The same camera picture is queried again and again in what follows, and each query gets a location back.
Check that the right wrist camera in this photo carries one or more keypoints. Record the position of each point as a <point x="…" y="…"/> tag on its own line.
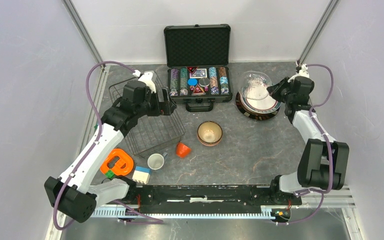
<point x="301" y="71"/>

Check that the orange tape dispenser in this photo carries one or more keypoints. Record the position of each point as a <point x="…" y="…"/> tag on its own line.
<point x="119" y="162"/>

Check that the white plate teal rim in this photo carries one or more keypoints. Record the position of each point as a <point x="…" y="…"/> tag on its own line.
<point x="259" y="102"/>

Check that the black poker chip case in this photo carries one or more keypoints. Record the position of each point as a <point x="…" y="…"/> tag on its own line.
<point x="198" y="51"/>

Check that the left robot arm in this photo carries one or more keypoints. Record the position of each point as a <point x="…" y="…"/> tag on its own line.
<point x="72" y="193"/>

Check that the tan ceramic bowl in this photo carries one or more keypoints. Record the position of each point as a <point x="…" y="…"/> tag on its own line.
<point x="209" y="133"/>

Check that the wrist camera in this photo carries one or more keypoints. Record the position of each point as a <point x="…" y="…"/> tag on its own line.
<point x="147" y="78"/>
<point x="301" y="71"/>

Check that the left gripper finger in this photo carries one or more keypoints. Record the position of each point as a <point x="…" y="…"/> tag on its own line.
<point x="159" y="102"/>
<point x="168" y="105"/>

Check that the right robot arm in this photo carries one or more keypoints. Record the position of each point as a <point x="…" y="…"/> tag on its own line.
<point x="323" y="164"/>

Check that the white cable duct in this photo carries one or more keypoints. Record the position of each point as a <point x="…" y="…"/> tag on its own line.
<point x="120" y="212"/>

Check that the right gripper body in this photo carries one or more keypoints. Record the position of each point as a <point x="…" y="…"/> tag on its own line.
<point x="288" y="85"/>

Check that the black wire dish rack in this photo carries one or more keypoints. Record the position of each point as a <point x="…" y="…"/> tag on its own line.
<point x="151" y="134"/>

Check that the white mug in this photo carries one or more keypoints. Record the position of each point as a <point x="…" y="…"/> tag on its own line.
<point x="156" y="161"/>

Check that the dark brown bottom plate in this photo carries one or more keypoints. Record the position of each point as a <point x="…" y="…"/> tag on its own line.
<point x="254" y="116"/>

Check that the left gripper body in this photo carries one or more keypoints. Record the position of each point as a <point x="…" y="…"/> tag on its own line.
<point x="148" y="106"/>

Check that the blue white toy block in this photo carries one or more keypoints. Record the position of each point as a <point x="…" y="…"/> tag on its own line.
<point x="141" y="175"/>

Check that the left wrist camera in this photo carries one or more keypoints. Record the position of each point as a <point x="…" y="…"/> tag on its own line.
<point x="147" y="78"/>

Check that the blue round chip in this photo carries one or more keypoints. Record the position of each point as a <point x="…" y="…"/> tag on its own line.
<point x="192" y="82"/>

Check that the silver round dealer button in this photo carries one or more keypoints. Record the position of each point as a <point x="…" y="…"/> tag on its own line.
<point x="204" y="82"/>

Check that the green dice block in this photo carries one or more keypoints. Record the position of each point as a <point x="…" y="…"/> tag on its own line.
<point x="110" y="174"/>

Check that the clear glass plate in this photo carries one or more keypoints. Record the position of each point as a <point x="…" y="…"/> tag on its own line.
<point x="254" y="85"/>

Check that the orange small cup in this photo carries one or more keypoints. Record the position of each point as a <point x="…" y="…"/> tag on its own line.
<point x="182" y="150"/>

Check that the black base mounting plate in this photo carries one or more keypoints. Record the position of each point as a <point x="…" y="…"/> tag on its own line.
<point x="207" y="199"/>

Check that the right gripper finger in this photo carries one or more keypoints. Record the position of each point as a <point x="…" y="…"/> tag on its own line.
<point x="276" y="90"/>
<point x="280" y="96"/>

